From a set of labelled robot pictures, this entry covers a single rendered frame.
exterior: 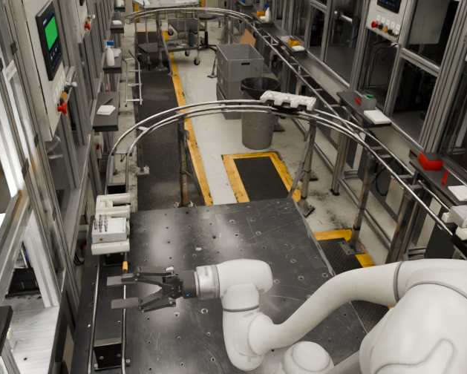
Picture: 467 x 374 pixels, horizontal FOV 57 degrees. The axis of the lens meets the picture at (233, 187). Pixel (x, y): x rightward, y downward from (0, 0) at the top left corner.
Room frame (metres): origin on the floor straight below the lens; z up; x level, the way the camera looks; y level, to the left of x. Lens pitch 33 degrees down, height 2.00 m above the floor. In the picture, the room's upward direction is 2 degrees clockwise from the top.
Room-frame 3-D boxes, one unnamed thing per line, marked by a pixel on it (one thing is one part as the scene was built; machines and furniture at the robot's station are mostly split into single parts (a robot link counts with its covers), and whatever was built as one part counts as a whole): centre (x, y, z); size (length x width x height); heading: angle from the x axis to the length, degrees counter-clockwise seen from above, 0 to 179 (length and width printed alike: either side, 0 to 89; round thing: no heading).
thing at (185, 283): (0.84, 0.14, 1.12); 0.09 x 0.07 x 0.08; 102
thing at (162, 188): (5.43, 1.01, 0.01); 5.85 x 0.59 x 0.01; 12
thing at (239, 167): (3.18, -0.24, 0.01); 1.00 x 0.55 x 0.01; 12
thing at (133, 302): (0.81, 0.28, 1.08); 0.07 x 0.03 x 0.01; 102
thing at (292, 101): (2.88, -0.36, 0.84); 0.37 x 0.14 x 0.10; 70
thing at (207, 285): (0.86, 0.07, 1.12); 0.09 x 0.06 x 0.09; 12
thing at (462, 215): (1.51, -1.02, 0.92); 0.13 x 0.10 x 0.09; 102
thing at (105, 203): (1.45, 0.50, 0.84); 0.36 x 0.14 x 0.10; 12
